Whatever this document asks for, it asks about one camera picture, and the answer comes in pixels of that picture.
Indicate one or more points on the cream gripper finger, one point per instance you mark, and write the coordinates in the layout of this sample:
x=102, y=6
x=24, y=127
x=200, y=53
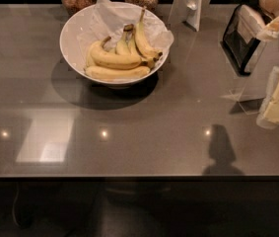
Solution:
x=271, y=112

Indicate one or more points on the large curved banana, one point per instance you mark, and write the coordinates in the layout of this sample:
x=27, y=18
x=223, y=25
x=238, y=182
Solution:
x=116, y=61

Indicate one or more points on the right upright banana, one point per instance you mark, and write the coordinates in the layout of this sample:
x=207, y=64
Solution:
x=142, y=42

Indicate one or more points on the upright banana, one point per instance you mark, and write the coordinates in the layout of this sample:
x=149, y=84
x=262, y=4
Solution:
x=122, y=45
x=142, y=42

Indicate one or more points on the middle upright banana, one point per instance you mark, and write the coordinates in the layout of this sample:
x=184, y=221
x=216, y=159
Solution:
x=122, y=45

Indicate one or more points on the front lying banana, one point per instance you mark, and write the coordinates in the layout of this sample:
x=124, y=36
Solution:
x=108, y=74

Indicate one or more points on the left rear banana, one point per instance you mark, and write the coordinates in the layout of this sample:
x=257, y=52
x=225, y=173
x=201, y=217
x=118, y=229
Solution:
x=92, y=54

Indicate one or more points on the white paper in bowl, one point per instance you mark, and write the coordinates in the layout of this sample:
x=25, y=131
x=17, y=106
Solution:
x=107, y=19

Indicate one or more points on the white ceramic bowl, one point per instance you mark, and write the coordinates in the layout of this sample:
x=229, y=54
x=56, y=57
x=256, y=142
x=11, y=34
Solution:
x=74, y=56

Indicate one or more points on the clear acrylic stand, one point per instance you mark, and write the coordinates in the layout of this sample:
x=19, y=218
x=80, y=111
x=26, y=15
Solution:
x=246, y=91

